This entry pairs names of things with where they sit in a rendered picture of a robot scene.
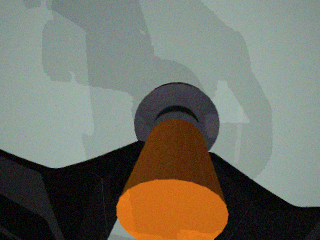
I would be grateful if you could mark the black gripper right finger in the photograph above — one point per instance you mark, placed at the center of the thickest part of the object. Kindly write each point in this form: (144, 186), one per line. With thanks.
(256, 214)

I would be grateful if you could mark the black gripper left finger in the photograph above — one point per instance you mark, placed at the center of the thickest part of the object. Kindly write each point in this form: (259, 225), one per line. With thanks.
(79, 200)

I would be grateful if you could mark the orange tapered knob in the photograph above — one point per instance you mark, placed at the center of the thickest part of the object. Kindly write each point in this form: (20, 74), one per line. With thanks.
(173, 192)

